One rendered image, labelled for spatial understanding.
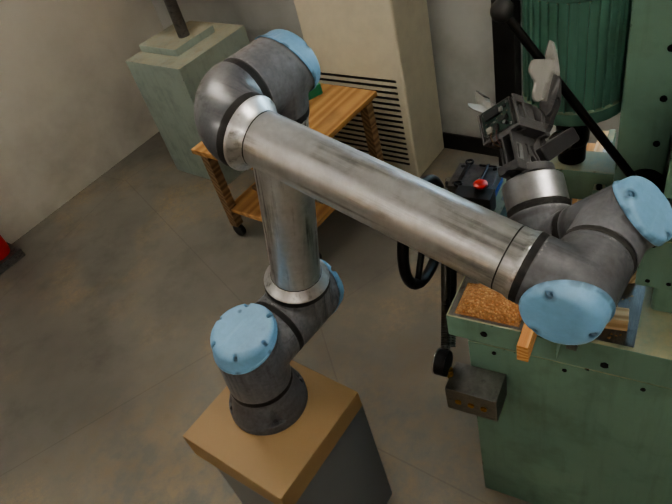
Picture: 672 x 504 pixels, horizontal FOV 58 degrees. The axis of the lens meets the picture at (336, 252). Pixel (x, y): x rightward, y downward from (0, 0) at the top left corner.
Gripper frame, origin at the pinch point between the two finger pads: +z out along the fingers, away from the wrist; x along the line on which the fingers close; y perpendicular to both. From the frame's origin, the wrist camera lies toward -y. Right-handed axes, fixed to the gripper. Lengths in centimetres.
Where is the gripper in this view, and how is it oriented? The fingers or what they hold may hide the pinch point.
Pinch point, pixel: (514, 67)
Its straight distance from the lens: 105.3
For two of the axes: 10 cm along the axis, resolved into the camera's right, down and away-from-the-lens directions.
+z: -1.1, -9.5, 3.0
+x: -5.6, 3.0, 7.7
